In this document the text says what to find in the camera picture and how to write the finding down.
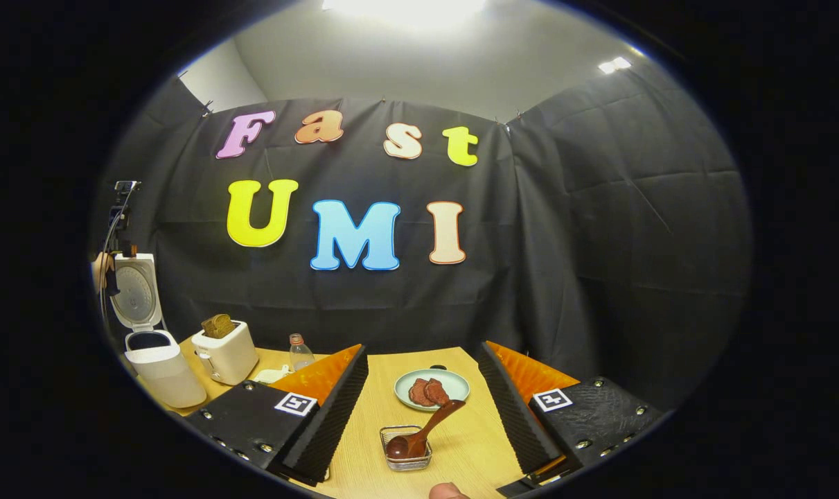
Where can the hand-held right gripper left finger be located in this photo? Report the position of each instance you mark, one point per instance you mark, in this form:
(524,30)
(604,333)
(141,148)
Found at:
(332,423)

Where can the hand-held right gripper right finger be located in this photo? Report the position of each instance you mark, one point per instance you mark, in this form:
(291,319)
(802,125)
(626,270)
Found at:
(516,423)

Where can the white divided rice dish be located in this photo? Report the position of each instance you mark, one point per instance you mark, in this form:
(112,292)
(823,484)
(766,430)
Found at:
(270,376)

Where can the brown wooden spoon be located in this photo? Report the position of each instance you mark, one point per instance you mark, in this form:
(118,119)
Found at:
(436,419)

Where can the white rice cooker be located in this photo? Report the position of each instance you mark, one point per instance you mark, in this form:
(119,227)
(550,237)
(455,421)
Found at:
(166,374)

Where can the pale green plate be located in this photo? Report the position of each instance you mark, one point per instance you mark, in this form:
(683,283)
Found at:
(457,384)

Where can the clear plastic bottle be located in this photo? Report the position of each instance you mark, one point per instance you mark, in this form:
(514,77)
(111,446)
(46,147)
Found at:
(301,355)

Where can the red meat slice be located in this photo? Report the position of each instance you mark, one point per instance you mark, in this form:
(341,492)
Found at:
(440,391)
(419,394)

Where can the white toaster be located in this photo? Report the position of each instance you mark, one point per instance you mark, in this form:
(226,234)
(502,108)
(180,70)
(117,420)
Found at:
(228,357)

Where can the brown toast bread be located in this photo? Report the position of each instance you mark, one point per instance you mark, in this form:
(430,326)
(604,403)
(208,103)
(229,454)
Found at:
(218,326)

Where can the black backdrop cloth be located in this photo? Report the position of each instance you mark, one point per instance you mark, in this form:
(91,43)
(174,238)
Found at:
(564,277)

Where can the large ceiling light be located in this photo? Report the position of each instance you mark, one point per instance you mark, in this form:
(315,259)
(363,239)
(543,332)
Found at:
(405,10)

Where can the small ceiling light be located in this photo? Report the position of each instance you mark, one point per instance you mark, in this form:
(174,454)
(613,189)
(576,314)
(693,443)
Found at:
(614,65)

